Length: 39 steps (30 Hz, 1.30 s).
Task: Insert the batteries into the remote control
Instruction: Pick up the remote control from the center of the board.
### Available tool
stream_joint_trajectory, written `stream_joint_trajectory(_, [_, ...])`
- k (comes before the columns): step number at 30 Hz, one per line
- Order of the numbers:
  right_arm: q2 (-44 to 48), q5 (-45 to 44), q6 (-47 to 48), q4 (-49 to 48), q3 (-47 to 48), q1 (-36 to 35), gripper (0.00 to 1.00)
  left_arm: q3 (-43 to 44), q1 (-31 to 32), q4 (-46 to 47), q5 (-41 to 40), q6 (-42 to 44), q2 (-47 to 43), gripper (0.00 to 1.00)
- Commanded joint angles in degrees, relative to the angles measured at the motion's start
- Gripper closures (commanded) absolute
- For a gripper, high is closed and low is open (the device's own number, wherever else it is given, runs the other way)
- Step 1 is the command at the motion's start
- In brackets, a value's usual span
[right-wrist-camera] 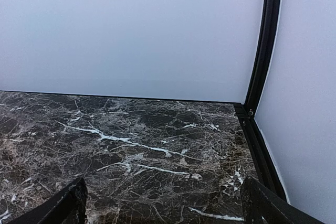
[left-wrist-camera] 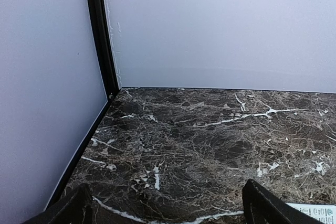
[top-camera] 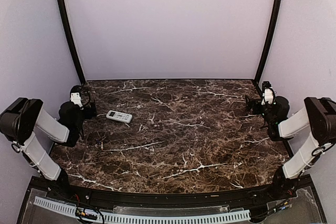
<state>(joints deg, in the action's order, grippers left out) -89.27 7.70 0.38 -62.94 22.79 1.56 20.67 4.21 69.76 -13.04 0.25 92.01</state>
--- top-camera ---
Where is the white remote control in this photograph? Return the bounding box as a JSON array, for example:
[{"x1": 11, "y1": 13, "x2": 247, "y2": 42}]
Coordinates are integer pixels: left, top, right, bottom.
[{"x1": 106, "y1": 110, "x2": 133, "y2": 123}]

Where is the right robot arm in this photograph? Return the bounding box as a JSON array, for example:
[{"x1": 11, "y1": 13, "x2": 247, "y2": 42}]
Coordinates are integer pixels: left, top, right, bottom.
[{"x1": 245, "y1": 81, "x2": 335, "y2": 200}]

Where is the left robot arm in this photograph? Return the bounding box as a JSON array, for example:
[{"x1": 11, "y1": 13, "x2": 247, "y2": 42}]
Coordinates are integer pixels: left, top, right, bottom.
[{"x1": 1, "y1": 86, "x2": 97, "y2": 201}]

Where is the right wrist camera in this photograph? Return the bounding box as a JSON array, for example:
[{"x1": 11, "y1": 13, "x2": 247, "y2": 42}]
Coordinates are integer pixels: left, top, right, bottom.
[{"x1": 262, "y1": 88, "x2": 275, "y2": 105}]

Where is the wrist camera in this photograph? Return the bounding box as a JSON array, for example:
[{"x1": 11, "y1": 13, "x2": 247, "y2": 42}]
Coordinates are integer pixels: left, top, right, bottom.
[
  {"x1": 262, "y1": 88, "x2": 275, "y2": 105},
  {"x1": 70, "y1": 92, "x2": 83, "y2": 108}
]

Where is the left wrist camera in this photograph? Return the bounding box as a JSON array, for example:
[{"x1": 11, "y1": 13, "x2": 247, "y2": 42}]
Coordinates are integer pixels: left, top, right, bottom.
[{"x1": 70, "y1": 92, "x2": 83, "y2": 108}]

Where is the black front rail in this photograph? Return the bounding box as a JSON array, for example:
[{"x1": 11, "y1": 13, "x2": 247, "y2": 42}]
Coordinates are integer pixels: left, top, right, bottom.
[{"x1": 28, "y1": 175, "x2": 320, "y2": 209}]

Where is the left black frame post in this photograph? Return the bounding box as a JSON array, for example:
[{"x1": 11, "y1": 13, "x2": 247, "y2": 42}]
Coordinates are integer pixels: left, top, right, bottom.
[{"x1": 57, "y1": 0, "x2": 86, "y2": 85}]

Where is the black frame post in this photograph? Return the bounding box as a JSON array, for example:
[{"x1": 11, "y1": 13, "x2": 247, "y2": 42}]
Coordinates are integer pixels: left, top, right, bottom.
[
  {"x1": 254, "y1": 0, "x2": 281, "y2": 86},
  {"x1": 57, "y1": 0, "x2": 86, "y2": 85}
]

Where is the white slotted cable duct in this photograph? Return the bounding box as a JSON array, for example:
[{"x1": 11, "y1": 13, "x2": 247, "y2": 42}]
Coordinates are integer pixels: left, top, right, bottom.
[{"x1": 34, "y1": 196, "x2": 251, "y2": 223}]

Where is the right black frame post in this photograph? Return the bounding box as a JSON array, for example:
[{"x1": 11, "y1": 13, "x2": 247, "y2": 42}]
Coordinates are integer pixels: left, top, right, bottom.
[{"x1": 254, "y1": 0, "x2": 281, "y2": 86}]

